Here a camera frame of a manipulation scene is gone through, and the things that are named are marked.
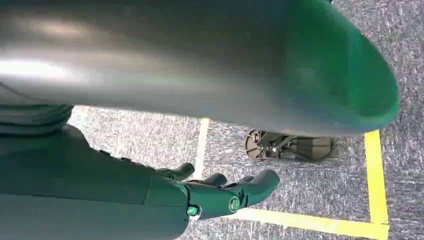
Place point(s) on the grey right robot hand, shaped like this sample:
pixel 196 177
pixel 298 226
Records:
pixel 82 185

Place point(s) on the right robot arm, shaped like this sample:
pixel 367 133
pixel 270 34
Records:
pixel 30 119

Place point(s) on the white floor tape line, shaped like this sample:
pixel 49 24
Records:
pixel 201 149

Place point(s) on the black robot foot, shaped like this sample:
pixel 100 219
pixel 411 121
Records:
pixel 311 149

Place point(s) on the yellow floor tape frame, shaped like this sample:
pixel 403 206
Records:
pixel 376 172

